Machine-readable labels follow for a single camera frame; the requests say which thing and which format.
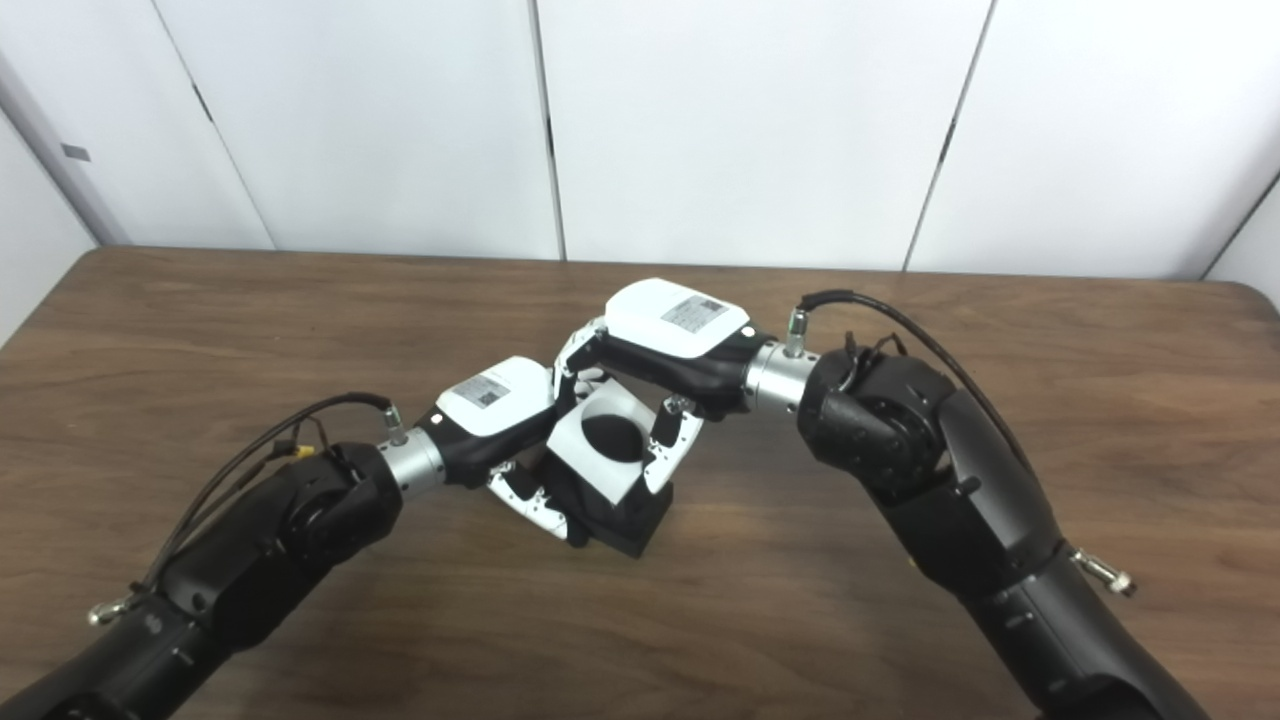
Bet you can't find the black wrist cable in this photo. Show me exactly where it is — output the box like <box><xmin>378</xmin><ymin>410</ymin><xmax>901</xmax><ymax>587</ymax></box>
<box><xmin>140</xmin><ymin>392</ymin><xmax>406</xmax><ymax>591</ymax></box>
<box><xmin>788</xmin><ymin>289</ymin><xmax>1041</xmax><ymax>481</ymax></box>

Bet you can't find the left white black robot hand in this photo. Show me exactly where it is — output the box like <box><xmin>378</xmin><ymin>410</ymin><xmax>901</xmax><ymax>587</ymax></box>
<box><xmin>415</xmin><ymin>356</ymin><xmax>591</xmax><ymax>546</ymax></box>

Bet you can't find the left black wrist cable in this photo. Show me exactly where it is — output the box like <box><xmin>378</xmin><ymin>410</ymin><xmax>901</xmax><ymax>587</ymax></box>
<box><xmin>140</xmin><ymin>392</ymin><xmax>406</xmax><ymax>591</ymax></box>

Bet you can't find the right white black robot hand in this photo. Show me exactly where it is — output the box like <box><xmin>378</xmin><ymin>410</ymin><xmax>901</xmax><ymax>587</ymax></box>
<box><xmin>552</xmin><ymin>278</ymin><xmax>776</xmax><ymax>496</ymax></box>

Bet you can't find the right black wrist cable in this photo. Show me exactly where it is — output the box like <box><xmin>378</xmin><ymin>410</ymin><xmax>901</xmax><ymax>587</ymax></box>
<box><xmin>788</xmin><ymin>289</ymin><xmax>1041</xmax><ymax>481</ymax></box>

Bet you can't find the white square piece with hole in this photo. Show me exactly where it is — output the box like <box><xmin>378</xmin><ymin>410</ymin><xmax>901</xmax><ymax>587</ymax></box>
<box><xmin>543</xmin><ymin>382</ymin><xmax>666</xmax><ymax>504</ymax></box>

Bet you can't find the black peg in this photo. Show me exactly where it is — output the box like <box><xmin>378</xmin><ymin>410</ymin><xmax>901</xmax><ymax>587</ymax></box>
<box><xmin>540</xmin><ymin>412</ymin><xmax>675</xmax><ymax>559</ymax></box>

